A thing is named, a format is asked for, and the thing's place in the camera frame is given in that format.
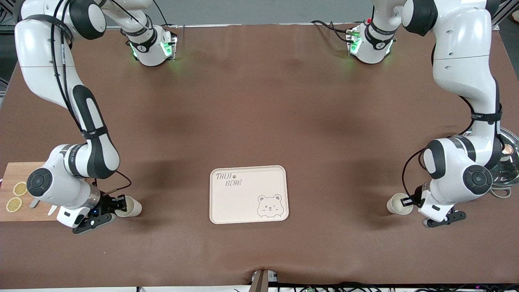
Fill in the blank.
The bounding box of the white IKEA cup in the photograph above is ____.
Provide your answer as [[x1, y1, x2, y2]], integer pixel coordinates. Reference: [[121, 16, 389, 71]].
[[115, 196, 142, 217], [386, 193, 414, 215]]

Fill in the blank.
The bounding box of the sage green electric cooking pot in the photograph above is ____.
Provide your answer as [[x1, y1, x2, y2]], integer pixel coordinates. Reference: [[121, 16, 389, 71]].
[[489, 128, 519, 199]]

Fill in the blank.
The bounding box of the wooden cutting board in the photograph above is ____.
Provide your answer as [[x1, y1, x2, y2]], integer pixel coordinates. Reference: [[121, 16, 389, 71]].
[[0, 162, 61, 222]]

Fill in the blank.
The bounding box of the glass pot lid copper knob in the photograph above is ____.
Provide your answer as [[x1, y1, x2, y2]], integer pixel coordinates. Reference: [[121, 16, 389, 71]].
[[493, 128, 519, 188]]

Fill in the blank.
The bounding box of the cream tray with bear print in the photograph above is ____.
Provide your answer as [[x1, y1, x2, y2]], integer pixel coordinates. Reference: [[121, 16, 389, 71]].
[[209, 165, 290, 224]]

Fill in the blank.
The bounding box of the white power strip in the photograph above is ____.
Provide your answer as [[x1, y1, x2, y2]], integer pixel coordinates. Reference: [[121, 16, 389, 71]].
[[251, 270, 279, 284]]

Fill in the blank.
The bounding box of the brown table mat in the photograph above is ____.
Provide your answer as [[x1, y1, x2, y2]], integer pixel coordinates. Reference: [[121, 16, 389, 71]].
[[0, 22, 519, 289]]

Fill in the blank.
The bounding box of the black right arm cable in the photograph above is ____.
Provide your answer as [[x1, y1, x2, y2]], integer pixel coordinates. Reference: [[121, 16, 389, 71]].
[[49, 0, 133, 199]]

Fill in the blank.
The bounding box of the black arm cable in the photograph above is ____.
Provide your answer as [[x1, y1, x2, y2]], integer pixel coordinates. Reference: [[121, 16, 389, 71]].
[[49, 0, 133, 199], [401, 95, 503, 201]]

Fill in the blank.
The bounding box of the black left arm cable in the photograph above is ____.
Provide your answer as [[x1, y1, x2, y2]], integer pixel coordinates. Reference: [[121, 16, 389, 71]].
[[401, 95, 503, 201]]

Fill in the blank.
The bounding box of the black base cable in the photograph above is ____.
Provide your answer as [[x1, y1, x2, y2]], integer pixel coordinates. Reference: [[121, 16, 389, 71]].
[[311, 19, 353, 41]]

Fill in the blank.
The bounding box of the aluminium frame profile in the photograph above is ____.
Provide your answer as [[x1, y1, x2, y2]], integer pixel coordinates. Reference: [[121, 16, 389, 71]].
[[0, 0, 19, 41], [491, 0, 519, 31]]

